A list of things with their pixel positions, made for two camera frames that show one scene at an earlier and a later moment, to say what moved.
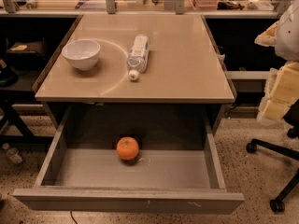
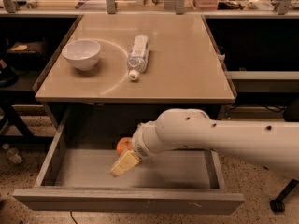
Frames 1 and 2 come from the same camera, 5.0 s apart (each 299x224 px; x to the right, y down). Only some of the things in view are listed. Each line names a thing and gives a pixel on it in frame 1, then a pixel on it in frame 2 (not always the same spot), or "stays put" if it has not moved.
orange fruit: [127, 148] stays put
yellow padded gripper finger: [281, 91] -> [126, 161]
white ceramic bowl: [83, 54] stays put
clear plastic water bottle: [137, 56] stays put
